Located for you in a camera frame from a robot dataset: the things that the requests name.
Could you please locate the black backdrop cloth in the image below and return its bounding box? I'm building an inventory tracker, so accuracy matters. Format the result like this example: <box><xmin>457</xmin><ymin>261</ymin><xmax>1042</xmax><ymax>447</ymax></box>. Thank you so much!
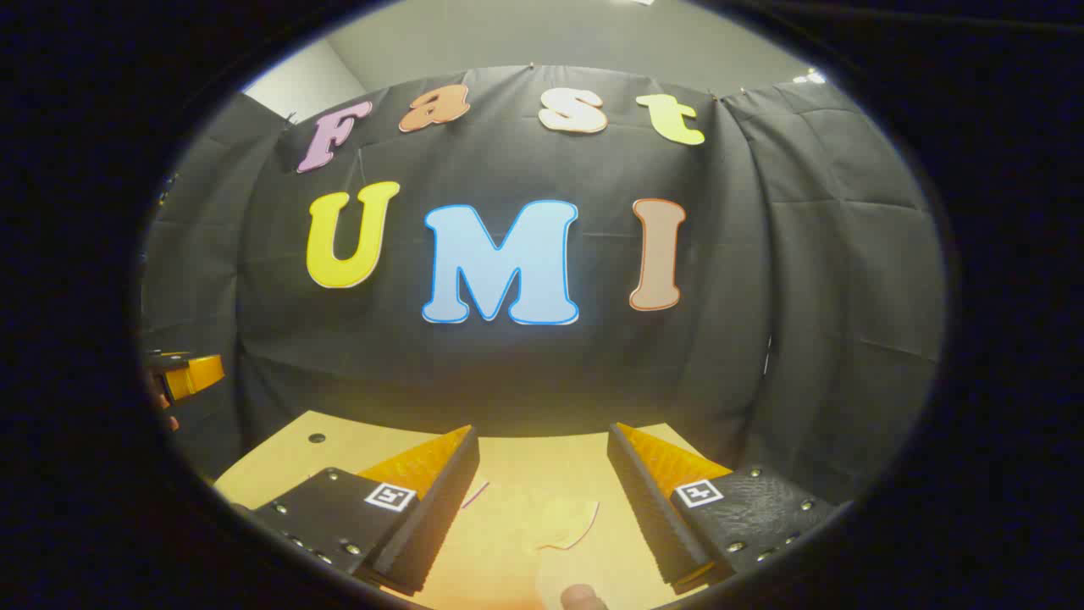
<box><xmin>138</xmin><ymin>64</ymin><xmax>948</xmax><ymax>509</ymax></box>

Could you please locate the orange polo T-shirt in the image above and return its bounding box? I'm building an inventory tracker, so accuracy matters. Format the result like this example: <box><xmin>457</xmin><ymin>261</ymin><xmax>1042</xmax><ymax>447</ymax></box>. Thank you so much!
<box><xmin>462</xmin><ymin>480</ymin><xmax>604</xmax><ymax>594</ymax></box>

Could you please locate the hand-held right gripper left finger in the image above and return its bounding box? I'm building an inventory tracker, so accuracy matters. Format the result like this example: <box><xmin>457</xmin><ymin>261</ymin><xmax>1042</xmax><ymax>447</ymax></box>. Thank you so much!
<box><xmin>230</xmin><ymin>424</ymin><xmax>481</xmax><ymax>596</ymax></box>

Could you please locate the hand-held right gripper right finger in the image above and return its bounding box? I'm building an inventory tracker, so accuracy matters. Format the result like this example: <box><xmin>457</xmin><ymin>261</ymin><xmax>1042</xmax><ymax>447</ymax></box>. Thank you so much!
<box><xmin>606</xmin><ymin>422</ymin><xmax>839</xmax><ymax>596</ymax></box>

